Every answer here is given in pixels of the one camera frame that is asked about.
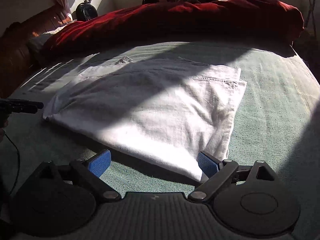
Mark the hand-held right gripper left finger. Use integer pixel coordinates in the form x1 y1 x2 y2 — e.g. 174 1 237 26
35 149 121 200

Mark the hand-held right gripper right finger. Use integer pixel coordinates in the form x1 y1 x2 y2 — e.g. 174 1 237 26
188 151 278 202

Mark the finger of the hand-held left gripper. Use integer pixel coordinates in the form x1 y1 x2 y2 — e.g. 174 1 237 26
15 100 44 114

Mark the white printed t-shirt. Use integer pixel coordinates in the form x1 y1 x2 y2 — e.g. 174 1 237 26
42 55 248 183

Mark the wooden headboard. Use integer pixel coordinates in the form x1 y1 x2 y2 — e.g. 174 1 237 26
0 4 73 98

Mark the grey pillow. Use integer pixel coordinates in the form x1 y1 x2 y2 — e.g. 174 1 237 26
27 25 75 55

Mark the black bag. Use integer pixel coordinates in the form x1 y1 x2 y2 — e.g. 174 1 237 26
75 1 98 22

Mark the red quilt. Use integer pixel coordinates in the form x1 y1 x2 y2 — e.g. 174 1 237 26
41 0 304 60

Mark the metal folding rack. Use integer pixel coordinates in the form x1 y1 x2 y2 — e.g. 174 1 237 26
304 0 318 34

